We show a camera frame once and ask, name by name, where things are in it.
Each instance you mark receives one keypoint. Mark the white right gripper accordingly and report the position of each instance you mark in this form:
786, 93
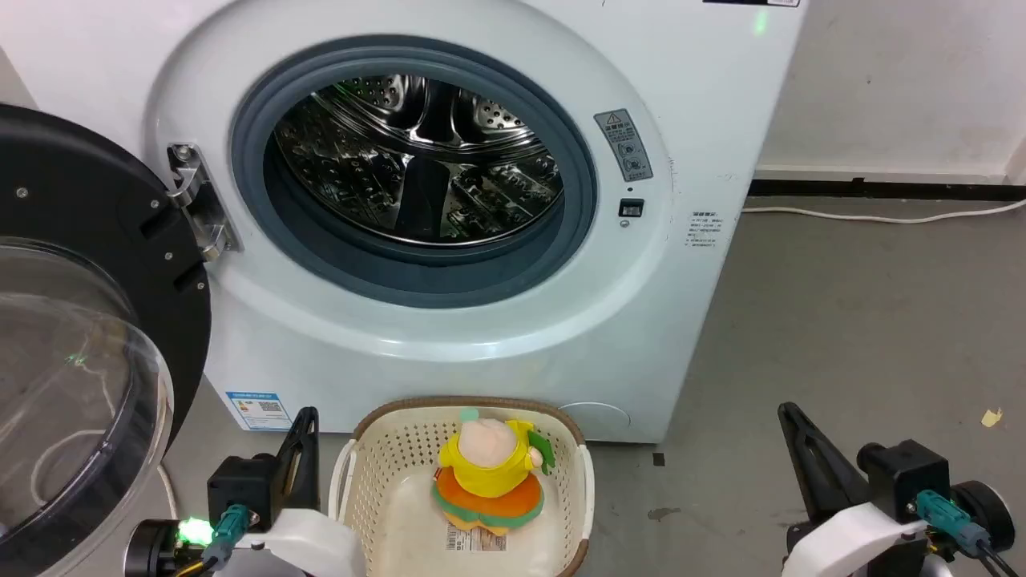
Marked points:
850, 545

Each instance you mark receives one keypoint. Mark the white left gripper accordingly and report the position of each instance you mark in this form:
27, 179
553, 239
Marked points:
309, 545

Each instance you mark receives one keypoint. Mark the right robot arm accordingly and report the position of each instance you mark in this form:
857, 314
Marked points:
990, 513

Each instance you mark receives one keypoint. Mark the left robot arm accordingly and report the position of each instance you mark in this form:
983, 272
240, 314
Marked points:
152, 549

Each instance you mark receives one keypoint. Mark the white front-load washing machine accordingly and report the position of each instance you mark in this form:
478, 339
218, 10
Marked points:
681, 320

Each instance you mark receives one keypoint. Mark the blue white energy label sticker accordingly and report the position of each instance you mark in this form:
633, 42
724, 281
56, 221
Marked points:
258, 410

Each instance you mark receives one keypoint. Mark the cream plastic laundry basket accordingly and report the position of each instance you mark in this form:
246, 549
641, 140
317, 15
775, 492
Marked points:
385, 489

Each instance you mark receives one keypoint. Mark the small yellow paper scrap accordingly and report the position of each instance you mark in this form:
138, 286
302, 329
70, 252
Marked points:
991, 417

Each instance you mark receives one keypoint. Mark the yellow orange plush toy doll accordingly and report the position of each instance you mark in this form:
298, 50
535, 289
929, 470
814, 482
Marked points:
489, 481

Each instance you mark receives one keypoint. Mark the round white drain filter cover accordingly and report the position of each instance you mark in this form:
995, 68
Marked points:
597, 421

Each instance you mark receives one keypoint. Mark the grey rubber door gasket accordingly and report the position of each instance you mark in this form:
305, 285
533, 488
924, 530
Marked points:
449, 272

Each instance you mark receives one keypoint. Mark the metal washer door hinge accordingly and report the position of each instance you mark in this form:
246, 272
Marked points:
200, 212

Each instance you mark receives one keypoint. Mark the small printed text label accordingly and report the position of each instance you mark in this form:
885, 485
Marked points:
703, 229

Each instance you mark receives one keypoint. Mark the black baseboard strip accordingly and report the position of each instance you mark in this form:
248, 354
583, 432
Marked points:
882, 190

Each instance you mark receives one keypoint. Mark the black door latch slot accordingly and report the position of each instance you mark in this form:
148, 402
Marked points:
631, 208

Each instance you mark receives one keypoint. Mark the stainless steel washer drum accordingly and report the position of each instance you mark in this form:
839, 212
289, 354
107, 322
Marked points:
489, 184

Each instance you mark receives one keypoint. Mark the black washer door clear glass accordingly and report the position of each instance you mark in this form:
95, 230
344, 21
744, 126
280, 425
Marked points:
80, 184

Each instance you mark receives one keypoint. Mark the grey warning sticker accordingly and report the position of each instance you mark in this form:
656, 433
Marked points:
624, 144

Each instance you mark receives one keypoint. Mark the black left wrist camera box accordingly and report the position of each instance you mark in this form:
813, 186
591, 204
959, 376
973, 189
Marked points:
240, 485

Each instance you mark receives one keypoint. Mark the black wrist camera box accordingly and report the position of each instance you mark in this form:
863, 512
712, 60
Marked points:
902, 477
240, 485

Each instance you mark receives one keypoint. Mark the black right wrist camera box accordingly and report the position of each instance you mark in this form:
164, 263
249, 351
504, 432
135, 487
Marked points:
902, 477

